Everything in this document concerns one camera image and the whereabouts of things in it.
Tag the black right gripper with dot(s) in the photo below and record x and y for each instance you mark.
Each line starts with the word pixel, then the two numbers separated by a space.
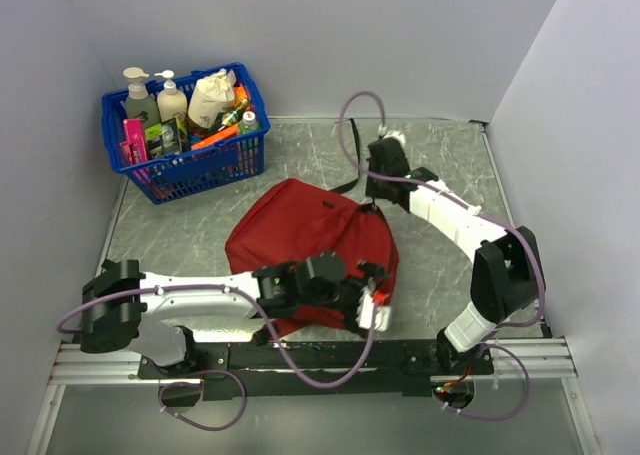
pixel 373 191

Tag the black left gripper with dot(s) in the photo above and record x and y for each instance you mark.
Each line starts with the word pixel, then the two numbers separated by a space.
pixel 370 270

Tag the red backpack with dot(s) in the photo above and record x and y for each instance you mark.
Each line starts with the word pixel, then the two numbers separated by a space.
pixel 295 220

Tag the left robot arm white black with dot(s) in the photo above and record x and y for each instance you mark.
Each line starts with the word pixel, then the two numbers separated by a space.
pixel 130 309

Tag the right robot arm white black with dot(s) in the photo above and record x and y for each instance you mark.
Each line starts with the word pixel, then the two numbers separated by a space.
pixel 506 269

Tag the beige cloth bag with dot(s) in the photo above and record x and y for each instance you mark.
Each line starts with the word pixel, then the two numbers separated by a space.
pixel 212 96

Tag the green glass bottle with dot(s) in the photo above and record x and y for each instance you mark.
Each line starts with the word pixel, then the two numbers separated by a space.
pixel 235 114

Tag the dark green box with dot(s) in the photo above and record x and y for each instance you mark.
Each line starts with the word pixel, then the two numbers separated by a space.
pixel 167 138

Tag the cream pump bottle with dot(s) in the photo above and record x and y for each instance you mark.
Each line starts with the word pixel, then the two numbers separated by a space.
pixel 171 101

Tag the pink box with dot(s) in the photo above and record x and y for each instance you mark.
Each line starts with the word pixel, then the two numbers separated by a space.
pixel 133 147

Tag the grey-green pump bottle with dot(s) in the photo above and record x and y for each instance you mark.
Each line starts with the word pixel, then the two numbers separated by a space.
pixel 139 104

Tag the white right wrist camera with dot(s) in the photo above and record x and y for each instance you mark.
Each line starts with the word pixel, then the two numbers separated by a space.
pixel 384 132

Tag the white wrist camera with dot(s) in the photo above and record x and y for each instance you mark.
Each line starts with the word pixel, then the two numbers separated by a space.
pixel 374 311
pixel 384 132

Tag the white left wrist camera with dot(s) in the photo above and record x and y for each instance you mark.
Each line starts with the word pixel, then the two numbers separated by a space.
pixel 374 311

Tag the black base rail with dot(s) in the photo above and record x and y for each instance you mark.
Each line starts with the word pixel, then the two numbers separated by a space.
pixel 408 367

